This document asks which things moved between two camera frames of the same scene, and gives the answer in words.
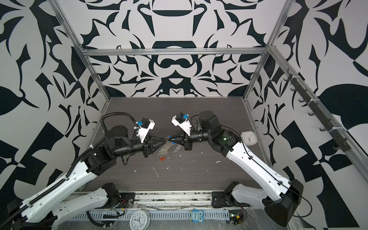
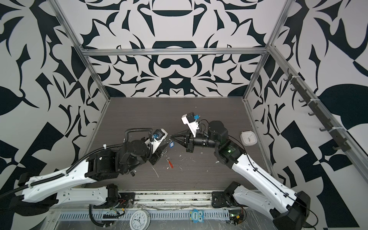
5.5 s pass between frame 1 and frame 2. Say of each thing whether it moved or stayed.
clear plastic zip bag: moved
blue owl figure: stayed
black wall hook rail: stayed
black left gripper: moved
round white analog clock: stayed
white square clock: stayed
